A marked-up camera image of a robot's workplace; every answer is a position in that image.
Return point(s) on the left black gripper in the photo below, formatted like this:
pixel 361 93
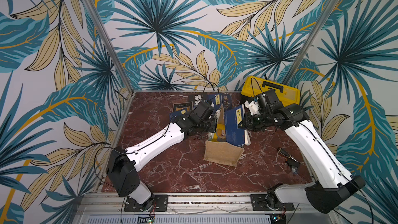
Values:
pixel 213 127

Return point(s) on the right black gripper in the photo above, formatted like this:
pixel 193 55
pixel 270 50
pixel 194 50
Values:
pixel 246 123

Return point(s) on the brown cover book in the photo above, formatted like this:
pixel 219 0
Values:
pixel 187 106

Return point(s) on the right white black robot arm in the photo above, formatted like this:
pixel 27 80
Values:
pixel 334 183

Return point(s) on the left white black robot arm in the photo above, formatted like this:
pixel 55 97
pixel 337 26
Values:
pixel 124 164

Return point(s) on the dark wolf title book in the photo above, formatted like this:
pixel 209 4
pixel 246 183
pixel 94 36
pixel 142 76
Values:
pixel 197 98

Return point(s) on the yellow black toolbox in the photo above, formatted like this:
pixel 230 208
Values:
pixel 255 85

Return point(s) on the dark blue Guiguzi book back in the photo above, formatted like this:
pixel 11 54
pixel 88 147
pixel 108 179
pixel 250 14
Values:
pixel 227 101

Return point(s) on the small black device on table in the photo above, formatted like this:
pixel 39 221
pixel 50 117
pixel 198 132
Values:
pixel 290 161

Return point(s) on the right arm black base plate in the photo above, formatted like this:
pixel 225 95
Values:
pixel 258 201

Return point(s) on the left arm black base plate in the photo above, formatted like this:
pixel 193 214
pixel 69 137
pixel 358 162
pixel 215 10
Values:
pixel 157 203

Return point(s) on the aluminium front rail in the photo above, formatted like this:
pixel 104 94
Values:
pixel 195 208

